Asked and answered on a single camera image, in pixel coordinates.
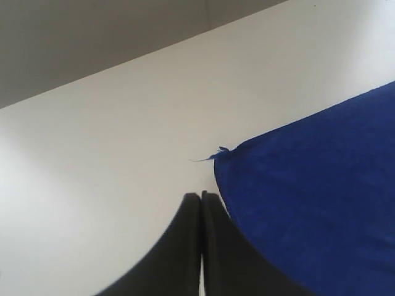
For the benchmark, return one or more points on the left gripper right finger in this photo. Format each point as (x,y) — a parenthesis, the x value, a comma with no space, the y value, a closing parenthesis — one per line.
(231,265)

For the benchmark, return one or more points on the blue towel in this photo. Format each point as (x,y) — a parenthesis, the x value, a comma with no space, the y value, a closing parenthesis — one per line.
(316,197)

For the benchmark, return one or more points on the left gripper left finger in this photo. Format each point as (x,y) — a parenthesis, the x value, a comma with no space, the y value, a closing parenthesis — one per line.
(173,265)

